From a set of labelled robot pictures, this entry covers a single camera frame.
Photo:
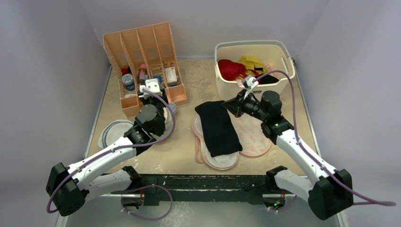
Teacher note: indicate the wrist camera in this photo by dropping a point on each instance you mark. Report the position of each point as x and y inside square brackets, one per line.
[151, 87]
[249, 83]

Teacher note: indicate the yellow garment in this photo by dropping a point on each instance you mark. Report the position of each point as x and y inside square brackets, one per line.
[253, 66]

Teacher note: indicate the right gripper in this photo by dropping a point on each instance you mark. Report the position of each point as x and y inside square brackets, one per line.
[239, 104]

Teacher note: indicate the black garment in basket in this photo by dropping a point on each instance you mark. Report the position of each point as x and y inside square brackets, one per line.
[268, 79]

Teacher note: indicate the red garment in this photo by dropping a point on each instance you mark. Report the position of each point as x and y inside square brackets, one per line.
[231, 71]

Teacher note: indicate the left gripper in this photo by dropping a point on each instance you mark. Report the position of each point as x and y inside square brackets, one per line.
[145, 100]

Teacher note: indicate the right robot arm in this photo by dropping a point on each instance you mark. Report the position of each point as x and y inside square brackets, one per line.
[323, 188]

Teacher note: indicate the black bra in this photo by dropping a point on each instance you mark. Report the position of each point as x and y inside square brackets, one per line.
[218, 131]

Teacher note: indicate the white cylindrical mesh laundry bag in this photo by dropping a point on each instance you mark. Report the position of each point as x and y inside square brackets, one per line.
[168, 119]

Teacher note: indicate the pink bottle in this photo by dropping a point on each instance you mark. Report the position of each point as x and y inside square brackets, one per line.
[142, 74]

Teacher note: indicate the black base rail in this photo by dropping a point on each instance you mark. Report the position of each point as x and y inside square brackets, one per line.
[252, 189]

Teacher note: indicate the clear plastic round container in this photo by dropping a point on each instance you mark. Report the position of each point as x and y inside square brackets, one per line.
[173, 107]

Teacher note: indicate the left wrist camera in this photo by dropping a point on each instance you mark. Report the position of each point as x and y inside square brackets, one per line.
[151, 87]

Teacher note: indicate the strawberry print mesh laundry bag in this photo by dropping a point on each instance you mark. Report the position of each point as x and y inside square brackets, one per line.
[250, 135]

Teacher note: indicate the white medicine box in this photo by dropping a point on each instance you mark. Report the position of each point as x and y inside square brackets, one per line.
[170, 74]

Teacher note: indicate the pink garment in basket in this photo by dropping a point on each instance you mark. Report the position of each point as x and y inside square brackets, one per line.
[269, 67]

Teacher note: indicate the cream perforated laundry basket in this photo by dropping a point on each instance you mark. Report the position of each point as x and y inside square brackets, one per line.
[256, 55]

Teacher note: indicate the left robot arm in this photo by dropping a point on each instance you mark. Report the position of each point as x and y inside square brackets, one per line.
[69, 187]

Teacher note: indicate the blue lid round tin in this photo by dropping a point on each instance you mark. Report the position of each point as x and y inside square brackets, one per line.
[128, 82]

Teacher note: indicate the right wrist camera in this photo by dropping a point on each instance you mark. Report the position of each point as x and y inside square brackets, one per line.
[249, 83]

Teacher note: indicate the flat white mesh bag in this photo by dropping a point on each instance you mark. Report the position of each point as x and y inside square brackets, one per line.
[113, 132]

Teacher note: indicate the orange plastic desk organizer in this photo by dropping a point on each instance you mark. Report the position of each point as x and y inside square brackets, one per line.
[144, 53]

